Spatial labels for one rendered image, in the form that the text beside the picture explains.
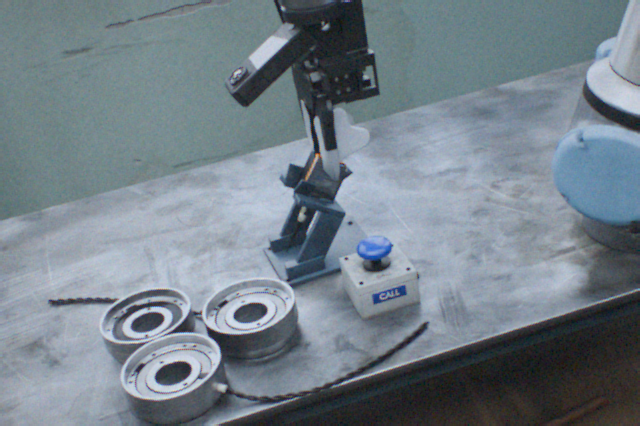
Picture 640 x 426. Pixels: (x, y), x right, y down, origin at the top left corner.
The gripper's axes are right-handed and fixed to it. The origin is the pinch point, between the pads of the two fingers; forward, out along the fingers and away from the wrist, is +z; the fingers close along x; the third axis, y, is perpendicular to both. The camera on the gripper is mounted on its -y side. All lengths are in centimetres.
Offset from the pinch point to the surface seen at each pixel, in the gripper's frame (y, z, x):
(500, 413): 14.6, 36.9, -12.0
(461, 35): 86, 46, 145
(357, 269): -1.5, 7.4, -12.3
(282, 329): -12.0, 9.1, -16.2
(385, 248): 1.6, 4.7, -14.1
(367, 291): -1.8, 8.2, -15.9
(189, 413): -24.2, 11.0, -22.1
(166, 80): -2, 37, 149
